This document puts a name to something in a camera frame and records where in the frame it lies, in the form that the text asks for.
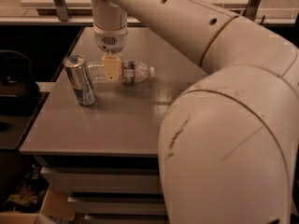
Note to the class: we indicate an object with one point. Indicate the black chair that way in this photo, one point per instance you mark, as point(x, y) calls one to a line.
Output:
point(18, 90)

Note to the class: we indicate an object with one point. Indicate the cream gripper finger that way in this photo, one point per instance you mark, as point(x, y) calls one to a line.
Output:
point(111, 63)

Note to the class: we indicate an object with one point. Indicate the cardboard box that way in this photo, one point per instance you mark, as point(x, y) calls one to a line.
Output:
point(55, 209)

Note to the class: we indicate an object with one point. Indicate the grey drawer cabinet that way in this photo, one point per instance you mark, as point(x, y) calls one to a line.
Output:
point(104, 156)

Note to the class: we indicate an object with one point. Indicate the right metal bracket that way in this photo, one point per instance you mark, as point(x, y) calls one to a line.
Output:
point(251, 9)

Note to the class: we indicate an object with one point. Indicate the silver blue redbull can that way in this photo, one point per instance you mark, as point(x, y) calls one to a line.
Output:
point(78, 74)

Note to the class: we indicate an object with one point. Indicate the clear plastic water bottle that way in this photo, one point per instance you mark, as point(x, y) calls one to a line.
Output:
point(130, 72)

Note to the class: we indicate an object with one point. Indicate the metal bracket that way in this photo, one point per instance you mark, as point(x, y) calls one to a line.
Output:
point(61, 10)
point(251, 9)

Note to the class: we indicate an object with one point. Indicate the left metal bracket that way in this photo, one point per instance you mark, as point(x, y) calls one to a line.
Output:
point(61, 10)

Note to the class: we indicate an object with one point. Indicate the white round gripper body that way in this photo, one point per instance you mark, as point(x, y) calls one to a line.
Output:
point(110, 39)

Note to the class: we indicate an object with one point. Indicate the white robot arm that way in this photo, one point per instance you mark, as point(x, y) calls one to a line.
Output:
point(228, 145)

